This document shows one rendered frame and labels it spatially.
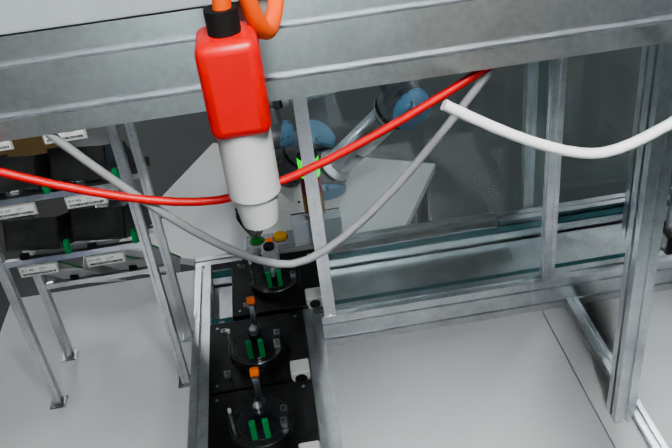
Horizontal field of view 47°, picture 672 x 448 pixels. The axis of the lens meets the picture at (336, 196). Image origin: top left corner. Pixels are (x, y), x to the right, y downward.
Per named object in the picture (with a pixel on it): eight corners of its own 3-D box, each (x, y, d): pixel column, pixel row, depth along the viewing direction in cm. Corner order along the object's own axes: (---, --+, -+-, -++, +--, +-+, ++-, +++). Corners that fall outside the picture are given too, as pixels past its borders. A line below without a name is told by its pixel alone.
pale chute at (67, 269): (81, 283, 218) (82, 267, 219) (127, 280, 217) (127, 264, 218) (32, 272, 191) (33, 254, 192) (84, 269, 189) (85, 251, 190)
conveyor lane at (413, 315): (217, 295, 228) (211, 268, 222) (498, 249, 232) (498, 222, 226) (217, 364, 204) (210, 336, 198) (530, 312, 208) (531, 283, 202)
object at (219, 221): (214, 148, 310) (213, 142, 308) (435, 170, 279) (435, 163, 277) (115, 253, 256) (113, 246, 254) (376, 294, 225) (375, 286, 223)
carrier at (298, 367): (211, 330, 201) (201, 293, 195) (303, 315, 203) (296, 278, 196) (210, 400, 181) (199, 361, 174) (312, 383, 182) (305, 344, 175)
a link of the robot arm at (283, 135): (285, 103, 218) (247, 112, 216) (297, 136, 214) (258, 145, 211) (285, 118, 225) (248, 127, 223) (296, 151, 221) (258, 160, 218)
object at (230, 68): (231, 158, 73) (182, -81, 61) (315, 146, 73) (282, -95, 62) (233, 241, 62) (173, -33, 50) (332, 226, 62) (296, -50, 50)
